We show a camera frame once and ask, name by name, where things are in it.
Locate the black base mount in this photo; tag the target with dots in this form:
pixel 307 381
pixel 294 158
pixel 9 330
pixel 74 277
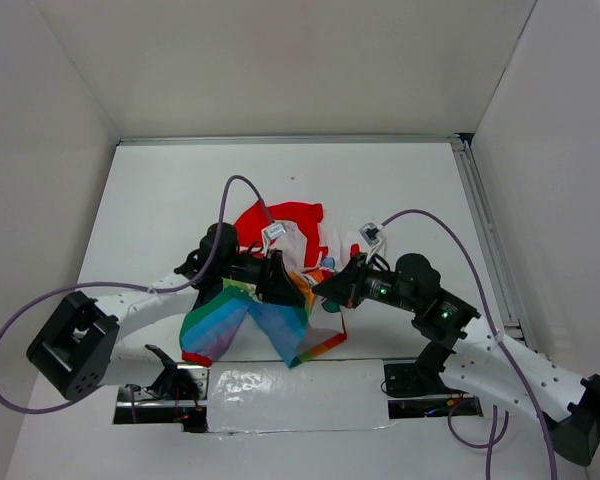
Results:
pixel 415 389
pixel 171 392

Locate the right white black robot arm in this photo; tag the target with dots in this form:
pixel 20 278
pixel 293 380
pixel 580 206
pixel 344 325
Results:
pixel 466 354

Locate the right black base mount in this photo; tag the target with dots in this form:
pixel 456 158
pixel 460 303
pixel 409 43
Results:
pixel 415 389

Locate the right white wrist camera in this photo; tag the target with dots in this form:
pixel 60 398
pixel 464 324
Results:
pixel 373 236

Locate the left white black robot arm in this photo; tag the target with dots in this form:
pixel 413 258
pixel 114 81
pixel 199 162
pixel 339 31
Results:
pixel 79 348

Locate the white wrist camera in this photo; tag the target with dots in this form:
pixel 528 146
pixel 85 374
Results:
pixel 270 233
pixel 373 236

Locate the colourful rainbow children's jacket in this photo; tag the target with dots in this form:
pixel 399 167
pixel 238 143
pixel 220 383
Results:
pixel 312 252

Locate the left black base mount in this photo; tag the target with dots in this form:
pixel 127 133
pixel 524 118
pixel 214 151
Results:
pixel 171 392

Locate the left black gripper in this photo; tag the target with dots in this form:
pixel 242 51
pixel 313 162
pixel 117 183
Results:
pixel 276 285

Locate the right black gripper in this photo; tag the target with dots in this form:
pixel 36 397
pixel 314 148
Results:
pixel 346 286

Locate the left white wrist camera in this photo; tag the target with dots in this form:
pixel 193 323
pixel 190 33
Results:
pixel 270 233

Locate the aluminium frame rail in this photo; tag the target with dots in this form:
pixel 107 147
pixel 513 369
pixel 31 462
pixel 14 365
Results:
pixel 162 194

